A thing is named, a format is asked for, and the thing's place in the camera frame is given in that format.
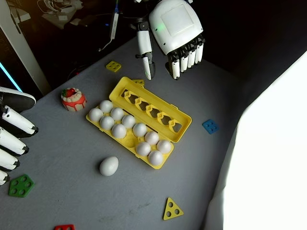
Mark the grey table cloth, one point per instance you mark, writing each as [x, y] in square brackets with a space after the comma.
[168, 187]

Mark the cyan light strip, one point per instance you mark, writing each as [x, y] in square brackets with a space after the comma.
[9, 75]

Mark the white background equipment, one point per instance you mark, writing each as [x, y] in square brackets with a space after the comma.
[60, 16]

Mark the toy strawberry cake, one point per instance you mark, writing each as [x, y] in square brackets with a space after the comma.
[73, 103]

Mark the yellow triangle holed block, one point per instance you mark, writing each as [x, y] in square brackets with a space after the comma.
[172, 208]

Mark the yellow egg carton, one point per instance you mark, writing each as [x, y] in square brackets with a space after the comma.
[117, 89]

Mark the red holed block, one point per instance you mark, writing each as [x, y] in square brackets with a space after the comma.
[72, 226]

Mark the white toy egg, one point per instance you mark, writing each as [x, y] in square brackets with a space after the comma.
[151, 138]
[139, 129]
[118, 130]
[164, 146]
[155, 157]
[107, 122]
[109, 166]
[96, 114]
[128, 121]
[117, 113]
[106, 106]
[143, 148]

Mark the green pentagon holed block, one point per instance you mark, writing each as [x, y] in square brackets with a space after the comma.
[21, 185]

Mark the blue square holed block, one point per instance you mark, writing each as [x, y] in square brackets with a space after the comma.
[210, 126]

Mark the yellow square holed block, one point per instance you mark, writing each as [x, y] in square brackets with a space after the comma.
[113, 66]

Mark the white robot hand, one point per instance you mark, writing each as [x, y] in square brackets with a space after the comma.
[177, 24]
[14, 119]

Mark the white slanted post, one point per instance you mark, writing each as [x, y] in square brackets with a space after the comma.
[24, 48]

